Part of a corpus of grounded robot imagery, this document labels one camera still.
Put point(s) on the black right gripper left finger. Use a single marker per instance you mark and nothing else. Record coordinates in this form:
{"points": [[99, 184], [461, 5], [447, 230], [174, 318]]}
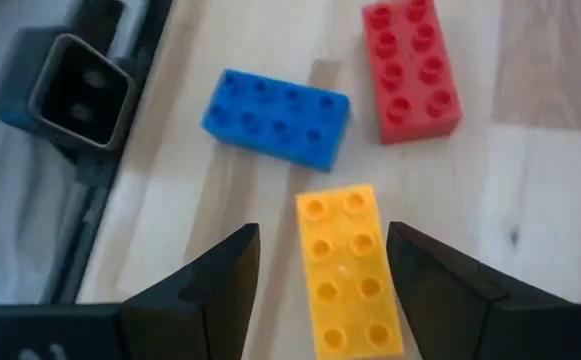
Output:
{"points": [[195, 325]]}

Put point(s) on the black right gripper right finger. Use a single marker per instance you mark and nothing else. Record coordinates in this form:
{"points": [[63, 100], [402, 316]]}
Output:
{"points": [[470, 320]]}

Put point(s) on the yellow toy building block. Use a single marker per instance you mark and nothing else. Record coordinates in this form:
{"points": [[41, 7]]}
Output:
{"points": [[345, 275]]}

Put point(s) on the blue toy building block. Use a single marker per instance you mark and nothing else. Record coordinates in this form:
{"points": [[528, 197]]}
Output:
{"points": [[275, 120]]}

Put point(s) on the red toy building block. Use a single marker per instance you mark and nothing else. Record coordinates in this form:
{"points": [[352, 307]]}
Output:
{"points": [[410, 75]]}

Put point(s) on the black table edge frame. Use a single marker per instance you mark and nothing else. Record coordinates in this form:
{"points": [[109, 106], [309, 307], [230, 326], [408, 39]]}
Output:
{"points": [[95, 200]]}

